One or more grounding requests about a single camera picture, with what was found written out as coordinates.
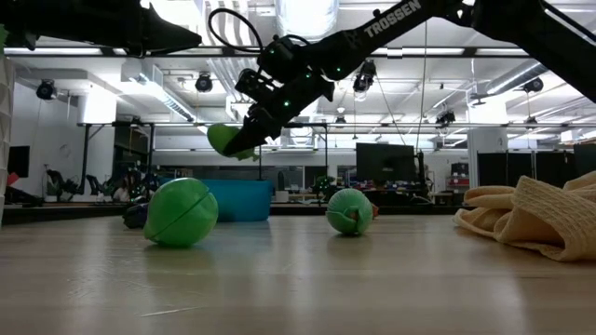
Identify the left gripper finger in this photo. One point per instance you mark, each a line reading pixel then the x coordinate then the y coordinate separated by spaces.
pixel 167 35

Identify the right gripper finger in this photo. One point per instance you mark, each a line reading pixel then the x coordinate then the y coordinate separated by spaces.
pixel 247 142

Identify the green toy lime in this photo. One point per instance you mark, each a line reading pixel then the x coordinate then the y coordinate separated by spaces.
pixel 216 137

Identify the round green toy fruit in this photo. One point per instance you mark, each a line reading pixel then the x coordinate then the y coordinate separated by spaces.
pixel 181 214

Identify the green toy corn cob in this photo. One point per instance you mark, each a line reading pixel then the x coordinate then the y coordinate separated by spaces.
pixel 344 218

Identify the purple toy eggplant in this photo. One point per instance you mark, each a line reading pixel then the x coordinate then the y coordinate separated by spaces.
pixel 135 218

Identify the black background robot arm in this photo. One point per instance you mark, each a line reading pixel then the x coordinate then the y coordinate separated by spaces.
pixel 63 183
pixel 95 183

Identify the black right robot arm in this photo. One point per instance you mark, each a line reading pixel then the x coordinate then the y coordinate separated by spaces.
pixel 535 28

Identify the blue plastic tupperware container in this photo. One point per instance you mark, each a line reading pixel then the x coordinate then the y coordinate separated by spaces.
pixel 242 200

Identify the small cactus in white pot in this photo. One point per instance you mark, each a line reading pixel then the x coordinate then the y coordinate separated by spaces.
pixel 281 183

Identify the black hanging ceiling lamp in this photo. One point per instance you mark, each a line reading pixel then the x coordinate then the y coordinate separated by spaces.
pixel 45 89
pixel 444 117
pixel 365 76
pixel 533 85
pixel 204 83

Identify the overhead LED light bar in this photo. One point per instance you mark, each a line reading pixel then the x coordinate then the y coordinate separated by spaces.
pixel 228 51

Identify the background robot with green LEDs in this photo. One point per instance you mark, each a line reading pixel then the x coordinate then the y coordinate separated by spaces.
pixel 320 186

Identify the black monitor on stand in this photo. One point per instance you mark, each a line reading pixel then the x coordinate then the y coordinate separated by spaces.
pixel 385 163

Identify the person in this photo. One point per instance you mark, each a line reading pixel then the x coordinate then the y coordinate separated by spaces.
pixel 123 191

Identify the shelf with red bins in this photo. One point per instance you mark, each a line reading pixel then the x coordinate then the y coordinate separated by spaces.
pixel 458 181

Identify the black partition panels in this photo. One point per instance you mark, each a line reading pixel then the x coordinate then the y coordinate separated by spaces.
pixel 521 170

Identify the orange-yellow cloth towel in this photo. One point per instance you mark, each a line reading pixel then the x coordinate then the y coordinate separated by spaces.
pixel 535 218

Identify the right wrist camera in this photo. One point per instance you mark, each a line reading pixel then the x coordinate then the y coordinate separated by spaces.
pixel 249 86

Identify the black background rig frame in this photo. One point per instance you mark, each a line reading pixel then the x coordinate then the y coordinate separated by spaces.
pixel 86 149

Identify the black wall screen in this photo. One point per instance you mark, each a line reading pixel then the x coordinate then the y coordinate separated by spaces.
pixel 18 161

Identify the black aluminium rig frame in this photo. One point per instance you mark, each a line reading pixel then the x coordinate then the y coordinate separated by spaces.
pixel 70 213

